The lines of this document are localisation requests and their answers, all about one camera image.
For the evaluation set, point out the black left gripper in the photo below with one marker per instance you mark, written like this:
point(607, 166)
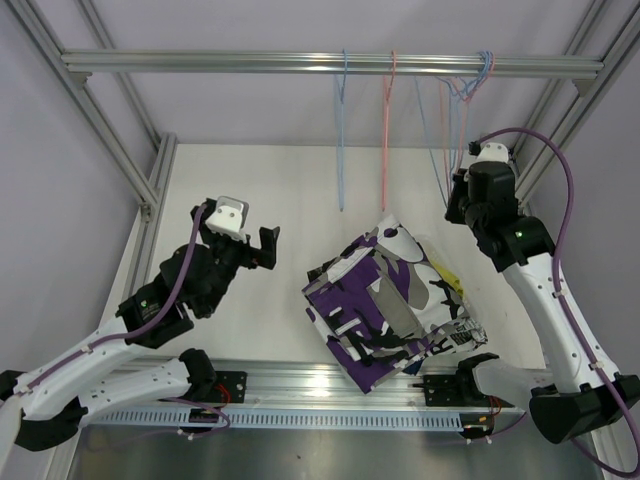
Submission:
point(251, 255)

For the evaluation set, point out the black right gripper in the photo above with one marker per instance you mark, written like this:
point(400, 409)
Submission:
point(460, 185)

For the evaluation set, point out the yellow trousers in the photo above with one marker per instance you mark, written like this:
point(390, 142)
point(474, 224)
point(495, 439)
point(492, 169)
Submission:
point(449, 277)

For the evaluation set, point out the blue hanger with navy trousers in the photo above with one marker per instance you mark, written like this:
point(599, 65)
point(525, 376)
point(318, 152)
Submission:
point(470, 100)

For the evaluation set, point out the purple camouflage trousers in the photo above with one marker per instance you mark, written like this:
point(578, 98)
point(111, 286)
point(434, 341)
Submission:
point(375, 303)

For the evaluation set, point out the newsprint patterned trousers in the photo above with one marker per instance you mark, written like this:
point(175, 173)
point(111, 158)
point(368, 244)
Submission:
point(457, 336)

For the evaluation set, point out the pink hanger with newsprint trousers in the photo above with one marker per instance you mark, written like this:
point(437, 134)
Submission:
point(450, 120)

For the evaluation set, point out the pink hanger with camouflage trousers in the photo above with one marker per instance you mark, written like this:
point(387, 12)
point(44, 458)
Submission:
point(388, 82)

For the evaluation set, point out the blue hanger with black trousers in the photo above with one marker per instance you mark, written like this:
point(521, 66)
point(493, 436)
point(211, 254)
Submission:
point(445, 136)

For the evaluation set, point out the light blue wire hanger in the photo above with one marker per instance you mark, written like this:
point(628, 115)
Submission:
point(339, 87)

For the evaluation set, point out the navy blue denim trousers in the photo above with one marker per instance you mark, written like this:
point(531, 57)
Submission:
point(412, 369)

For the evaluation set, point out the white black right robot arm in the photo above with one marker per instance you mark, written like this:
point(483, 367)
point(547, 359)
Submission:
point(584, 389)

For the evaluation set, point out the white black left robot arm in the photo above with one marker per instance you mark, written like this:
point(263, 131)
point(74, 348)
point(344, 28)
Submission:
point(47, 406)

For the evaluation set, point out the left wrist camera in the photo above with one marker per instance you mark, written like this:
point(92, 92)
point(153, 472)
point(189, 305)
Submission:
point(224, 216)

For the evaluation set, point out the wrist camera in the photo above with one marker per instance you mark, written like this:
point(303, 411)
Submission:
point(489, 151)
point(224, 216)

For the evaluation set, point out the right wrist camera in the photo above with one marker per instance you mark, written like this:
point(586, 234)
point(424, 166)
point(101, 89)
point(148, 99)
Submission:
point(489, 151)

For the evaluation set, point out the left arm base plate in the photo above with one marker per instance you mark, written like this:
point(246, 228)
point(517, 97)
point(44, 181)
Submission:
point(230, 388)

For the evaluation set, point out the aluminium frame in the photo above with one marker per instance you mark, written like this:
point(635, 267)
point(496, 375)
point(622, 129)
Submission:
point(66, 65)

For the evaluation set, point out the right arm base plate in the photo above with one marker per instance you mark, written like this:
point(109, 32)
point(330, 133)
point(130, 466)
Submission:
point(449, 390)

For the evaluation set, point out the slotted cable duct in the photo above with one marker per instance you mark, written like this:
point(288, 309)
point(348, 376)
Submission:
point(261, 418)

